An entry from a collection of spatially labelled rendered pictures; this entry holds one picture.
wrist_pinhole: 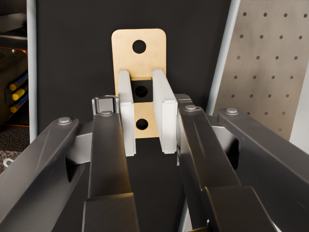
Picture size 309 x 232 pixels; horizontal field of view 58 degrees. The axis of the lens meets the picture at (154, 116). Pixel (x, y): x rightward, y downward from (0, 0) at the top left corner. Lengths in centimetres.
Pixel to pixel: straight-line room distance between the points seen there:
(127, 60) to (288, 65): 63
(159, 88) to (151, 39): 5
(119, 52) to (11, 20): 52
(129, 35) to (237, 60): 55
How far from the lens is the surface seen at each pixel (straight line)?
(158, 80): 17
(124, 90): 15
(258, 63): 75
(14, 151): 32
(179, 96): 17
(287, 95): 82
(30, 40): 21
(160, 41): 20
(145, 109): 22
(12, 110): 37
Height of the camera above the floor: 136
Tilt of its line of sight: 66 degrees down
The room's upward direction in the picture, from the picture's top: 165 degrees clockwise
